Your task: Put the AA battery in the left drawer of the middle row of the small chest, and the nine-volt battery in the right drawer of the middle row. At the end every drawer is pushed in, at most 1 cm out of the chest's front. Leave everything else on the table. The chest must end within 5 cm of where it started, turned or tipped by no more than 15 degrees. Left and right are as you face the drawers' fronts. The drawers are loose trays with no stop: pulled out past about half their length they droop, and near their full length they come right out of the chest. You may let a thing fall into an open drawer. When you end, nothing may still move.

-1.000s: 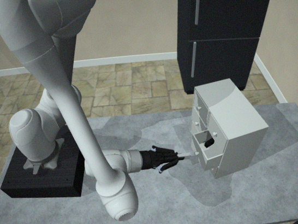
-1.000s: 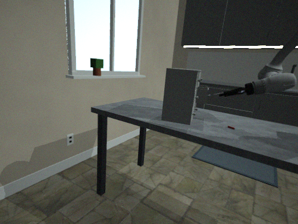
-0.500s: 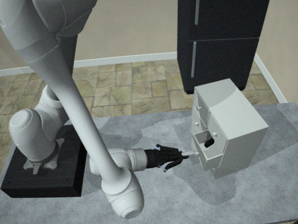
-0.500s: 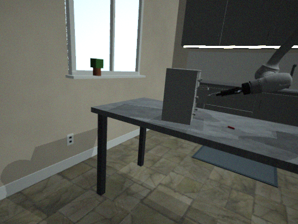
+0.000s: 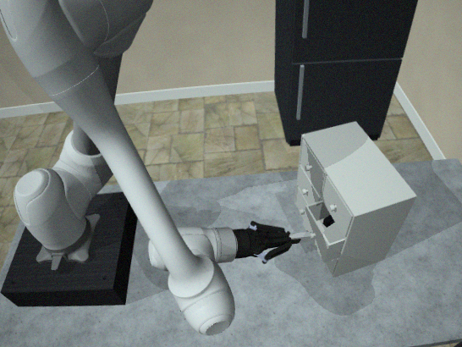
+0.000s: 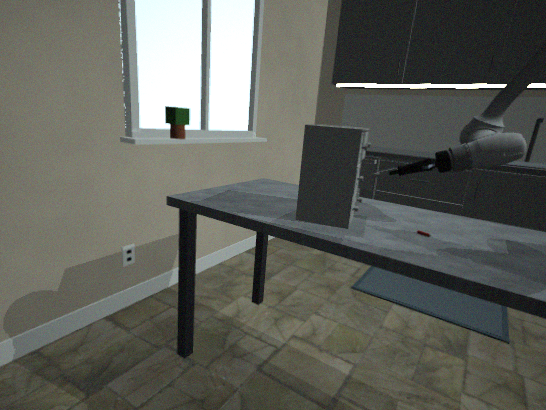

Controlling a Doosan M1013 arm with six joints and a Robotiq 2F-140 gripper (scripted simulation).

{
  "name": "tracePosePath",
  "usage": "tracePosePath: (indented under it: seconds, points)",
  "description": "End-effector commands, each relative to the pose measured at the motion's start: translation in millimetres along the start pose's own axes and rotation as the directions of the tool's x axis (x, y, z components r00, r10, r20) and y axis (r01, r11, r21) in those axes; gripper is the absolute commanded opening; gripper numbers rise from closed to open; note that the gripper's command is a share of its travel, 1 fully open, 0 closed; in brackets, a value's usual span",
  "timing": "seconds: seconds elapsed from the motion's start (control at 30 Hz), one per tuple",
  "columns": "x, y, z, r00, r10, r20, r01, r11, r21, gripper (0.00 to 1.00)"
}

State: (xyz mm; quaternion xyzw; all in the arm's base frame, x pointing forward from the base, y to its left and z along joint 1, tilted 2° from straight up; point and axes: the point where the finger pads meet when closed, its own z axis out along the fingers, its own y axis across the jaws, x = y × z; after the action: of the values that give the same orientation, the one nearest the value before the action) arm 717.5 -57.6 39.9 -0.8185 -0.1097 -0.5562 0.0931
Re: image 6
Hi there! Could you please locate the small grey chest of drawers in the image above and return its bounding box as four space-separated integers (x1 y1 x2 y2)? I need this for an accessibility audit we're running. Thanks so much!
296 125 365 229

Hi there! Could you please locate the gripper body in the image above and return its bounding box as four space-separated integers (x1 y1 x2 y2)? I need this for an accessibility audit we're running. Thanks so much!
426 150 451 173

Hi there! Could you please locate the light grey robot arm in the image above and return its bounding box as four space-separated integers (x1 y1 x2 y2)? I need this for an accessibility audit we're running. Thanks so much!
448 39 546 172

